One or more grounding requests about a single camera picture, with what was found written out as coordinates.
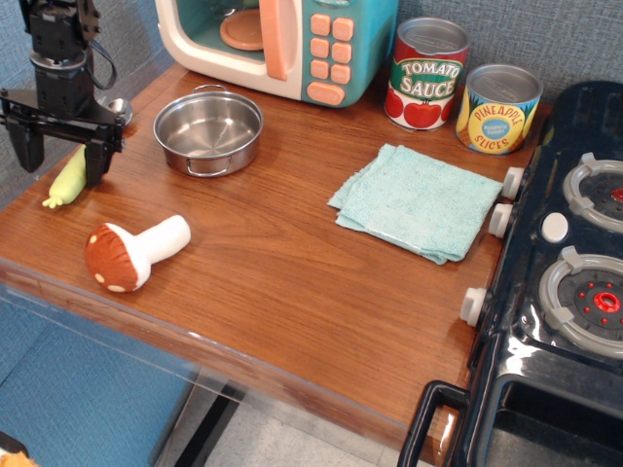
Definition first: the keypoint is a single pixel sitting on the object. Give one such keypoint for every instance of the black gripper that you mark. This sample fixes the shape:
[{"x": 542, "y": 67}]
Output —
[{"x": 62, "y": 106}]

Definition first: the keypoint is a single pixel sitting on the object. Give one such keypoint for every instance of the spoon with green handle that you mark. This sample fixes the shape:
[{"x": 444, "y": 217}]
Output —
[{"x": 71, "y": 181}]

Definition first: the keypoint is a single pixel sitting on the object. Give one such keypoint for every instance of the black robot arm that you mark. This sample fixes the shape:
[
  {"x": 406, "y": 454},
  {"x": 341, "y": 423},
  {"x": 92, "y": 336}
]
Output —
[{"x": 64, "y": 31}]

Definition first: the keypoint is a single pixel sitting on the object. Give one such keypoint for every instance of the white stove knob middle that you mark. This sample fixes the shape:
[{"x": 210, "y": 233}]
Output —
[{"x": 500, "y": 219}]

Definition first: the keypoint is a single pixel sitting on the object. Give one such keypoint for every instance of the white stove knob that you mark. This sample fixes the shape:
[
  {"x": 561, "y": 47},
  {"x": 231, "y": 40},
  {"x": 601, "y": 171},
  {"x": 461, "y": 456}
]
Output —
[
  {"x": 500, "y": 219},
  {"x": 472, "y": 305},
  {"x": 512, "y": 182}
]

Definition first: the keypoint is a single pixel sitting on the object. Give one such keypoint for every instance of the plush brown mushroom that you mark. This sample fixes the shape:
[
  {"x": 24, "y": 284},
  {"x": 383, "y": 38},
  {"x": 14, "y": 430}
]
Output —
[{"x": 121, "y": 262}]

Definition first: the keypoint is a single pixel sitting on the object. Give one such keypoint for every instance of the small steel pot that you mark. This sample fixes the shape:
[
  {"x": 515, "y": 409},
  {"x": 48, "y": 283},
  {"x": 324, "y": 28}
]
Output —
[{"x": 209, "y": 133}]

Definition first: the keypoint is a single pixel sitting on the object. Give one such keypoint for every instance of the orange microwave plate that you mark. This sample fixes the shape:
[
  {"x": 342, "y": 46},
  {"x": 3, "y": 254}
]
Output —
[{"x": 242, "y": 30}]

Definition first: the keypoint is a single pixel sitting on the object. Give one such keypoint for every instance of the teal toy microwave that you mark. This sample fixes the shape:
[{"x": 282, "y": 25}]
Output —
[{"x": 321, "y": 52}]

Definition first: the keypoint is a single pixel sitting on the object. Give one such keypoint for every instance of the orange object at corner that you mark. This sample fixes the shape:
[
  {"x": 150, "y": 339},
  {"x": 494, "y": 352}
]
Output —
[{"x": 14, "y": 453}]

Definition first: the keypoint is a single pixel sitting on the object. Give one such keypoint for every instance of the light blue folded cloth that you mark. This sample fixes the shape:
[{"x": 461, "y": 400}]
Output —
[{"x": 428, "y": 207}]

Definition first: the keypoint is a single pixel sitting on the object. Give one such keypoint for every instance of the tomato sauce can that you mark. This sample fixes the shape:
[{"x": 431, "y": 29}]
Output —
[{"x": 428, "y": 61}]

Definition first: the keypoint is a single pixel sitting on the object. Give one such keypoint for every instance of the white stove knob bottom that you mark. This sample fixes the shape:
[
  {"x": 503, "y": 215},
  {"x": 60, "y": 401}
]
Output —
[{"x": 472, "y": 305}]

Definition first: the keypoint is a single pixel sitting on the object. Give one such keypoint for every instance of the pineapple slices can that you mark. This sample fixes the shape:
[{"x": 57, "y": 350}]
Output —
[{"x": 497, "y": 108}]

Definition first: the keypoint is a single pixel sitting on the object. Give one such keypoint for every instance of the white stove knob top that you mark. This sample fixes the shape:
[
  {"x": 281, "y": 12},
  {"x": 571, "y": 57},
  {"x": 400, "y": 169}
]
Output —
[{"x": 512, "y": 182}]

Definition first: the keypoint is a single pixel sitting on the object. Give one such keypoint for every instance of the white round stove button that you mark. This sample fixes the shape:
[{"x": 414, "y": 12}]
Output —
[{"x": 554, "y": 227}]

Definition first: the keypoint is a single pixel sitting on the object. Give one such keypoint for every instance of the black toy stove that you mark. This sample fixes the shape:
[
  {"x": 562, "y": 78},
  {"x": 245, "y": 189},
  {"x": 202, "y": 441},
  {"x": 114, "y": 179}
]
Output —
[{"x": 545, "y": 385}]

